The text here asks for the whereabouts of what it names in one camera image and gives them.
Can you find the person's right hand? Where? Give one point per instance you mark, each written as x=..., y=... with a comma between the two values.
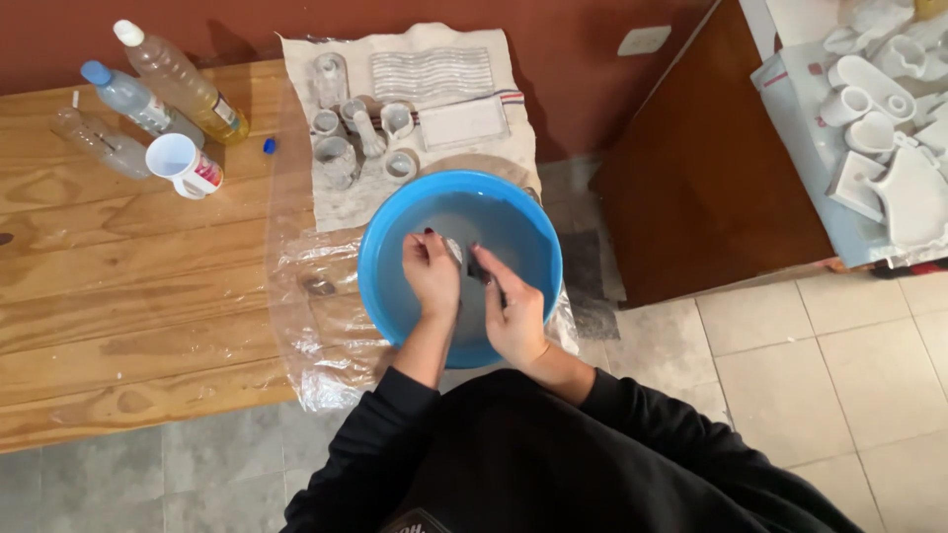
x=517, y=311

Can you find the person's left hand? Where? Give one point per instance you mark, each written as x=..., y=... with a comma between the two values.
x=432, y=275

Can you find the small white ceramic piece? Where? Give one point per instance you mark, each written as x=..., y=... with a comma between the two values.
x=453, y=249

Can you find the dark sanding sponge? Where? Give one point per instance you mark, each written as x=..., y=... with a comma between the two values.
x=483, y=275

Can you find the blue plastic basin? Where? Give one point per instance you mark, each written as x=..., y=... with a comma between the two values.
x=415, y=222

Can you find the white cloth towel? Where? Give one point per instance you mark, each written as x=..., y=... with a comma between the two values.
x=348, y=200

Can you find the small white ceramic bowl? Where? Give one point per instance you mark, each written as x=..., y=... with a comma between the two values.
x=401, y=166

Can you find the clear plastic sheet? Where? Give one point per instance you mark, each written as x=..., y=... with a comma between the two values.
x=326, y=326

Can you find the person's black sweater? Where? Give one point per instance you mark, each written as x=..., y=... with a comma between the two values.
x=548, y=459

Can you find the white ceramic figurine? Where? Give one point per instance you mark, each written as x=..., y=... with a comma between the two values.
x=369, y=136

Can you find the flat rectangular ceramic tray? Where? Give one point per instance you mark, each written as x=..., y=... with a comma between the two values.
x=463, y=123

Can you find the small white ceramic cup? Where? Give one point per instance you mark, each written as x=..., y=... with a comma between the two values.
x=326, y=123
x=352, y=111

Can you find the wavy white ceramic tray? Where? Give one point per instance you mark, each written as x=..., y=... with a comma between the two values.
x=432, y=74

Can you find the blue bottle cap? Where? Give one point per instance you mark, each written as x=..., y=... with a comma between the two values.
x=269, y=146

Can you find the brown wooden cabinet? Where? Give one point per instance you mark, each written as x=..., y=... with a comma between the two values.
x=703, y=185

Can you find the white plastic measuring cup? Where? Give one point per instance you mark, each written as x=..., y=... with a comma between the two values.
x=185, y=167

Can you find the plastic bottle with yellow liquid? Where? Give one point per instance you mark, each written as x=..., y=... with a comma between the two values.
x=185, y=87

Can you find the clear bottle with blue cap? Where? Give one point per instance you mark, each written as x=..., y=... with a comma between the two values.
x=141, y=103

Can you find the empty clear plastic bottle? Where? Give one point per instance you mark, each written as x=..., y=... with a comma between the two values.
x=104, y=142

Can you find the table with white ceramic pieces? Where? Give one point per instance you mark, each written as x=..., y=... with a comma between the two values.
x=866, y=126

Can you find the white wall outlet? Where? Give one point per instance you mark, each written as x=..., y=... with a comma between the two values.
x=644, y=40

